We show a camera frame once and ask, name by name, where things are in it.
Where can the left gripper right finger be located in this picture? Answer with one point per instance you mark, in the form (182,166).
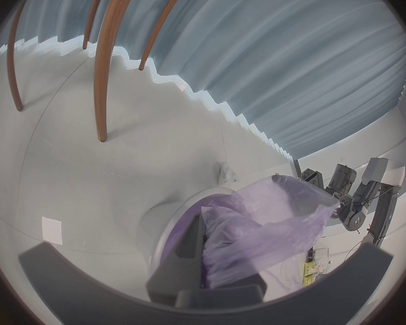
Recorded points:
(240,293)

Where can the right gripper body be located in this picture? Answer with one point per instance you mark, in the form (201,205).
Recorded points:
(343,205)

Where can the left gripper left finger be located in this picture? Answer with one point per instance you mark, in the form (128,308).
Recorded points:
(182,259)

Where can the purple plastic bag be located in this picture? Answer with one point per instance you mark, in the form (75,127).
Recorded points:
(257,222)

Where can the white paper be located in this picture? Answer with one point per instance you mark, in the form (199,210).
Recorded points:
(227,174)

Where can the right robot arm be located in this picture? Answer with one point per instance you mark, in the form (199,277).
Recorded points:
(375,174)

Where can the white trash bin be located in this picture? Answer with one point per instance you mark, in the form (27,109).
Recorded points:
(155,225)

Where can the pale blue curtain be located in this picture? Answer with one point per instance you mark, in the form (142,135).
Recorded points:
(274,63)

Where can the white cushioned wooden chair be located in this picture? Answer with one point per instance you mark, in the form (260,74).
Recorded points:
(100,80)

